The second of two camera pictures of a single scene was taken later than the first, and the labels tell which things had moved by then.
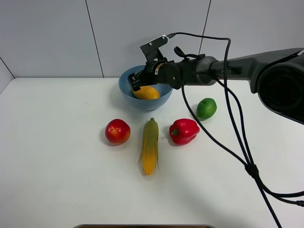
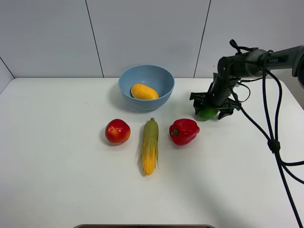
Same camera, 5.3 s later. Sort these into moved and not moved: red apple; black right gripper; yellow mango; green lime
Moved: black right gripper
Not moved: red apple; yellow mango; green lime
